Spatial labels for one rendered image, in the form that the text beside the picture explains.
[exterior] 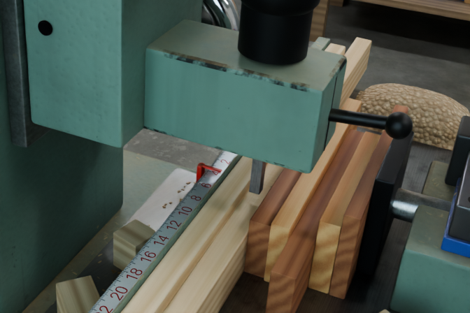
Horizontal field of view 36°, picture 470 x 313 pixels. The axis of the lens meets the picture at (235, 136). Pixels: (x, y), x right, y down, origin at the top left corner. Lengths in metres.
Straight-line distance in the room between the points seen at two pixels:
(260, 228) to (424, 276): 0.13
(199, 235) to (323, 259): 0.10
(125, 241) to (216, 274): 0.20
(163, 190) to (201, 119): 0.32
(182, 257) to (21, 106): 0.17
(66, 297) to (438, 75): 2.75
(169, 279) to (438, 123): 0.41
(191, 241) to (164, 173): 0.35
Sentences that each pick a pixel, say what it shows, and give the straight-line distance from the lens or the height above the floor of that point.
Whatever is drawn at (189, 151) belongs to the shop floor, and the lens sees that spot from 2.45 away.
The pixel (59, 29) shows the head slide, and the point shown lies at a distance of 0.53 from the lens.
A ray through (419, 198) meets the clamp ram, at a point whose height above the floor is 0.96.
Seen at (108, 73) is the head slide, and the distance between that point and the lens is 0.52.
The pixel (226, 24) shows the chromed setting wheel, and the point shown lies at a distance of 0.67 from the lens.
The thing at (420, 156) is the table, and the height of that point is 0.90.
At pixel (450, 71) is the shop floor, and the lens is 3.34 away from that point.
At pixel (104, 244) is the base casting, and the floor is 0.80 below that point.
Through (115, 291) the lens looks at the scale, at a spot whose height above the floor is 0.96.
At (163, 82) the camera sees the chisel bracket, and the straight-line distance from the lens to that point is 0.54.
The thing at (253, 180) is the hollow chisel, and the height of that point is 0.96.
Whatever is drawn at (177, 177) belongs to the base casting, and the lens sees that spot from 0.88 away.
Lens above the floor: 1.29
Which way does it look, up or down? 30 degrees down
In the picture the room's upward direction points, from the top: 5 degrees clockwise
